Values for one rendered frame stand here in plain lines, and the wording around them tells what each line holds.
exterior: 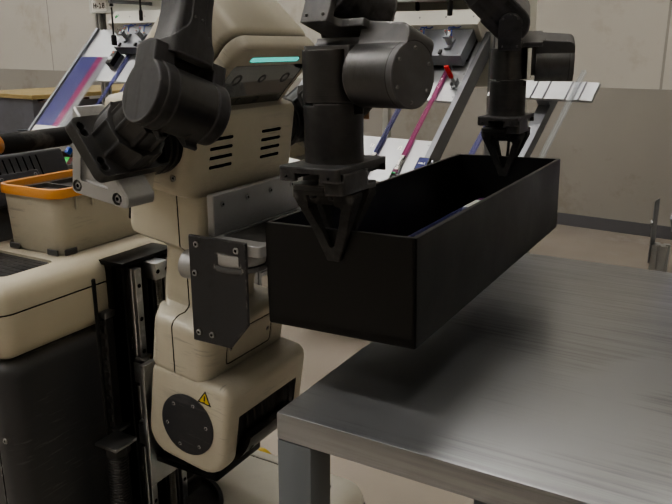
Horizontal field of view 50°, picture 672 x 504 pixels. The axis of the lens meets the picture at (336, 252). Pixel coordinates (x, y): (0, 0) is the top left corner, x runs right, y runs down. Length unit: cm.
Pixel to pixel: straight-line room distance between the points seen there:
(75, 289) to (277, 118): 43
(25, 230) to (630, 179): 408
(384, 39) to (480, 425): 37
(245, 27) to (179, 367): 52
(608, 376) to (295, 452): 36
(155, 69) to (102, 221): 54
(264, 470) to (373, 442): 94
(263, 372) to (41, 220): 45
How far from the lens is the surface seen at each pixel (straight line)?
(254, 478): 160
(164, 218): 114
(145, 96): 86
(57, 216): 128
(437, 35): 274
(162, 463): 138
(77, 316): 127
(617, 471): 69
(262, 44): 103
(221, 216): 105
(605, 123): 491
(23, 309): 120
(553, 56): 120
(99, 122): 95
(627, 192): 493
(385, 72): 62
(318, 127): 68
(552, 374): 85
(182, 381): 117
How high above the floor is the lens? 115
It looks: 16 degrees down
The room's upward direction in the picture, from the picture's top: straight up
